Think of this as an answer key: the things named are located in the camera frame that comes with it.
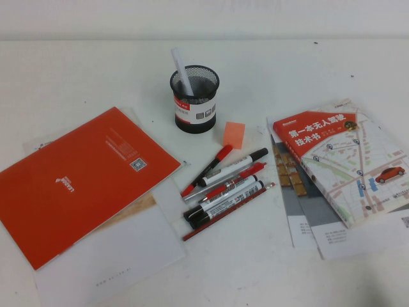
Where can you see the red pencil with eraser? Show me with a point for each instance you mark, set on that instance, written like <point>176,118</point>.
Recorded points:
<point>230,211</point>

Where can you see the white marker with black cap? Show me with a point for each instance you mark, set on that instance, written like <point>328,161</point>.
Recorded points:
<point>230,167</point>

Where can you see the black mesh pen holder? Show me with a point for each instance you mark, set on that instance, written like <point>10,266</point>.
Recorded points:
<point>191,112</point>

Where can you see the slim white pen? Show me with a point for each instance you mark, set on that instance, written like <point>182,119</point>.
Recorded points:
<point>179,64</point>

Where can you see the red-capped white marker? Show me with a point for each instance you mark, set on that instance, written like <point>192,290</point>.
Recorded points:
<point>249,172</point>

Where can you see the red white map cover book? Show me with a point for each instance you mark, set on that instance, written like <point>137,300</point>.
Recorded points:
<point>351,160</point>

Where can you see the orange sticky note block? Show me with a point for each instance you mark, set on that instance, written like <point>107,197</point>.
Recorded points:
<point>233,134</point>

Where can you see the white booklet with wood photo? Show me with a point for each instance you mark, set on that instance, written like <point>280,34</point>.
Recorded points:
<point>128,249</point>

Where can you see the brochure with yellow photos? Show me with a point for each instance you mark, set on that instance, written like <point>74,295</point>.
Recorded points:
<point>294,208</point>

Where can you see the red capped black marker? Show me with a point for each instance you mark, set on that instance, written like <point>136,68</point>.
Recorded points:
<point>207,169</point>

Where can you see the orange LEADOR brochure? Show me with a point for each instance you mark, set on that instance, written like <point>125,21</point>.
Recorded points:
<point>80,185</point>

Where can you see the grey and white brochure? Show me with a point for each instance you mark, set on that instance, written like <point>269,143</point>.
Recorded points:
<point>345,240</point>

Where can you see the plain white paper sheet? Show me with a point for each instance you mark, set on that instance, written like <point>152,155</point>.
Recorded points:
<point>169,204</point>

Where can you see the white board marker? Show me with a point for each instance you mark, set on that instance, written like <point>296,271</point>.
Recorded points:
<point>223,193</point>
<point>230,203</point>

